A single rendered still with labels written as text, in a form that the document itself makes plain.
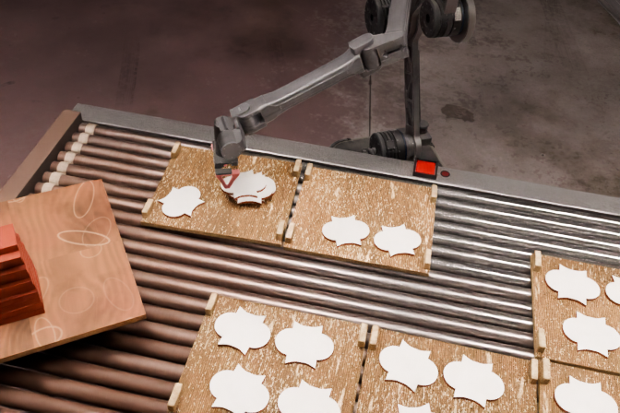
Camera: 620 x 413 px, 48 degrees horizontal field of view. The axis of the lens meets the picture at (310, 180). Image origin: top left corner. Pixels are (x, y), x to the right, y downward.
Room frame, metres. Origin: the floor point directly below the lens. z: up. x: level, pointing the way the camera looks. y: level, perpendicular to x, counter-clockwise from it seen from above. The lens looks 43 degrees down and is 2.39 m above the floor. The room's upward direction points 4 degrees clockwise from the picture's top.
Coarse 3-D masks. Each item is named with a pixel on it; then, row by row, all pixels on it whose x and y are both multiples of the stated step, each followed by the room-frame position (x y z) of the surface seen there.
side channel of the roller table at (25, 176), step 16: (64, 112) 1.79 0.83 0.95; (80, 112) 1.80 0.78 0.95; (64, 128) 1.71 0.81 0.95; (48, 144) 1.62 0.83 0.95; (64, 144) 1.67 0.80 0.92; (32, 160) 1.54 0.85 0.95; (48, 160) 1.57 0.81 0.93; (16, 176) 1.47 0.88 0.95; (32, 176) 1.48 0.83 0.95; (0, 192) 1.40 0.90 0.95; (16, 192) 1.40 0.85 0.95; (32, 192) 1.46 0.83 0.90
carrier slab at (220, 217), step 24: (168, 168) 1.57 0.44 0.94; (192, 168) 1.58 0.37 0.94; (240, 168) 1.60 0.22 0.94; (264, 168) 1.60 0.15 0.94; (288, 168) 1.61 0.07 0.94; (168, 192) 1.47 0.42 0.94; (216, 192) 1.48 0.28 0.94; (288, 192) 1.50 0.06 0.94; (192, 216) 1.37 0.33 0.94; (216, 216) 1.38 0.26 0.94; (240, 216) 1.39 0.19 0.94; (264, 216) 1.40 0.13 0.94; (288, 216) 1.40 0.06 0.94; (240, 240) 1.31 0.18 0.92; (264, 240) 1.30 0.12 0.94
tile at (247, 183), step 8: (240, 176) 1.52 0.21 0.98; (248, 176) 1.52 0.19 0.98; (256, 176) 1.52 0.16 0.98; (232, 184) 1.48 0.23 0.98; (240, 184) 1.48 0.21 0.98; (248, 184) 1.48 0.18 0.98; (256, 184) 1.48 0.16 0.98; (264, 184) 1.49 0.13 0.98; (224, 192) 1.45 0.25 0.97; (232, 192) 1.45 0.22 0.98; (240, 192) 1.45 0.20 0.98; (248, 192) 1.45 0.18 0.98; (256, 192) 1.46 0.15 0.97
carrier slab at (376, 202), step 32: (320, 192) 1.51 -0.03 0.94; (352, 192) 1.53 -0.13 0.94; (384, 192) 1.54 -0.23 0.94; (416, 192) 1.55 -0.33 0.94; (320, 224) 1.38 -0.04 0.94; (384, 224) 1.40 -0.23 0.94; (416, 224) 1.41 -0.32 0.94; (320, 256) 1.27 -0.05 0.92; (352, 256) 1.27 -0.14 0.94; (384, 256) 1.27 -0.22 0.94; (416, 256) 1.28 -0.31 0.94
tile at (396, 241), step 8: (384, 232) 1.36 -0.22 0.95; (392, 232) 1.36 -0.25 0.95; (400, 232) 1.36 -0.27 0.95; (408, 232) 1.36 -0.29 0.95; (376, 240) 1.33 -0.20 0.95; (384, 240) 1.33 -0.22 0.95; (392, 240) 1.33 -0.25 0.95; (400, 240) 1.33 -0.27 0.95; (408, 240) 1.34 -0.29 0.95; (416, 240) 1.34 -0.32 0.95; (384, 248) 1.30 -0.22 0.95; (392, 248) 1.30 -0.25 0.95; (400, 248) 1.30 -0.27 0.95; (408, 248) 1.30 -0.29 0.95; (416, 248) 1.31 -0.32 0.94; (392, 256) 1.28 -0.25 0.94
